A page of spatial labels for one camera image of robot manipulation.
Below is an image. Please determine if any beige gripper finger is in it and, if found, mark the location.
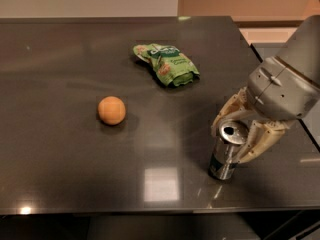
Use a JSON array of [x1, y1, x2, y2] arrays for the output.
[[211, 87, 256, 137], [233, 120, 295, 164]]

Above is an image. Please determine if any silver redbull can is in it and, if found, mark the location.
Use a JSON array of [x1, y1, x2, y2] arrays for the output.
[[208, 119, 249, 180]]

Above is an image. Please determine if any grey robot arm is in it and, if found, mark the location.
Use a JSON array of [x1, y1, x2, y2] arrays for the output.
[[212, 15, 320, 164]]

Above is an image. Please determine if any green chip bag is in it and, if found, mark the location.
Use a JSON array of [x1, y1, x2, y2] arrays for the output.
[[133, 43, 200, 87]]

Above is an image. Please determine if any orange fruit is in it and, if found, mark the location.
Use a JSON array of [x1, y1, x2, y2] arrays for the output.
[[98, 96, 126, 125]]

